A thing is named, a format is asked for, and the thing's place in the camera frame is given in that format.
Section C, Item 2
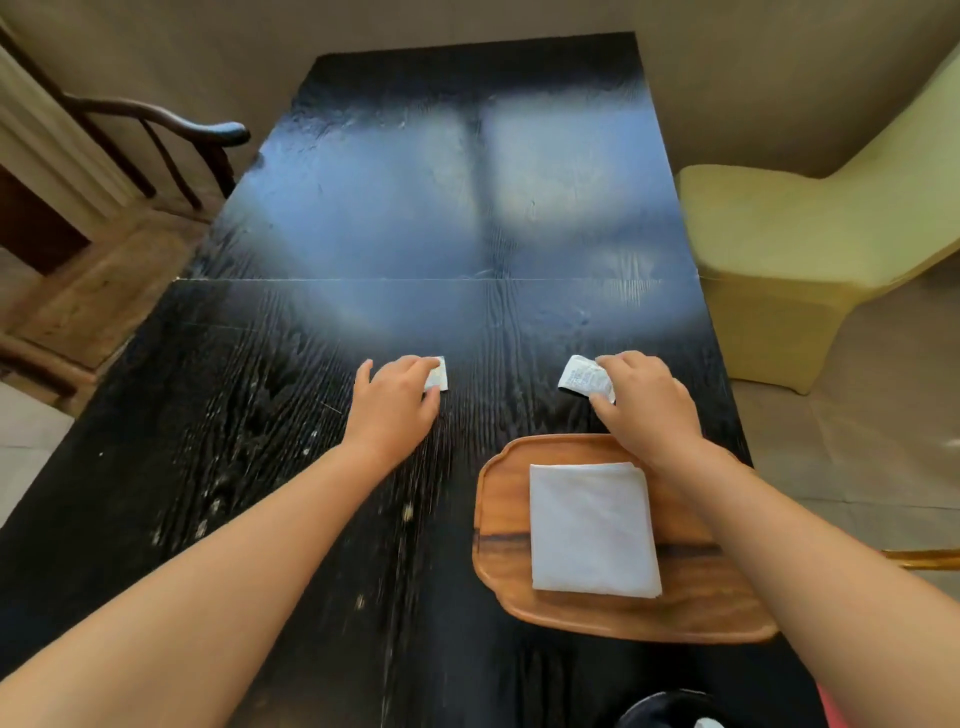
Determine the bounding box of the white printed sachet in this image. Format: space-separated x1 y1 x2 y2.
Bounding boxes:
558 354 617 405

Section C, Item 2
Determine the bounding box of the person's right hand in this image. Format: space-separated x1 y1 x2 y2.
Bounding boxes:
588 351 705 473

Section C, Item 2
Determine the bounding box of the light wooden armrest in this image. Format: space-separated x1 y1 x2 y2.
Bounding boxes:
880 549 960 572

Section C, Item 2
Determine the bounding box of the brown wooden tray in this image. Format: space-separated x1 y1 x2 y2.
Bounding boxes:
471 433 781 646

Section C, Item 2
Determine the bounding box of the person's right forearm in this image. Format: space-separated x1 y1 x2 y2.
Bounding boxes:
651 436 960 728

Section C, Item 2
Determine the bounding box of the white folded napkin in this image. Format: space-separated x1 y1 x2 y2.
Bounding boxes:
528 462 664 600

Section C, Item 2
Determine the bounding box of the yellow covered chair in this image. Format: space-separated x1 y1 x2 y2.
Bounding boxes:
675 41 960 396

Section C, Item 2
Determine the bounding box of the person's left hand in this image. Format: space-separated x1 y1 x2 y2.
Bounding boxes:
341 355 443 474

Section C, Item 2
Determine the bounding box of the person's left forearm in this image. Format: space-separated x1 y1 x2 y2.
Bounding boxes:
0 442 395 728

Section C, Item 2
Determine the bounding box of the dark wooden armchair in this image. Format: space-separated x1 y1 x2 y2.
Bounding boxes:
0 21 252 417

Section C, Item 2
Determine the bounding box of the black round bowl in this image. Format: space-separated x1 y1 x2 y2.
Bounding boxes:
615 689 727 728

